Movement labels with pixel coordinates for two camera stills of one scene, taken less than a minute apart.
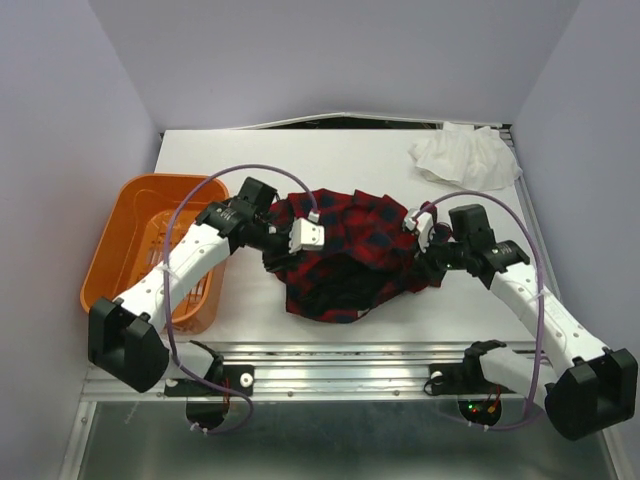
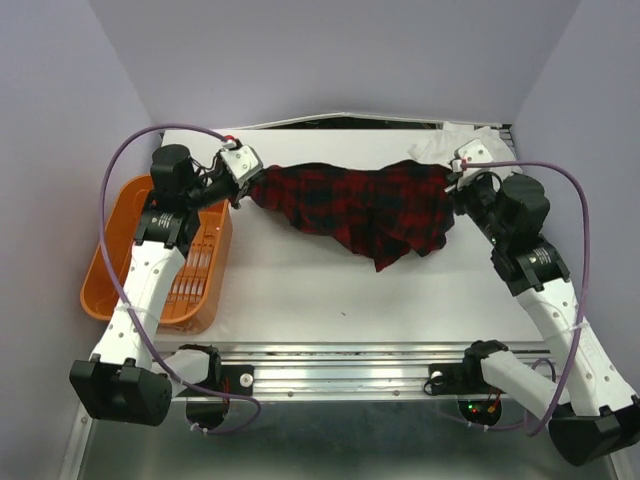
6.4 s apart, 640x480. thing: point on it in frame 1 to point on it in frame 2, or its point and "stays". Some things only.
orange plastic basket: x=147 y=211 stays
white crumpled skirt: x=479 y=159 stays
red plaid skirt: x=352 y=255 to x=379 y=209
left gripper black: x=277 y=262 to x=237 y=190
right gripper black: x=426 y=268 to x=460 y=190
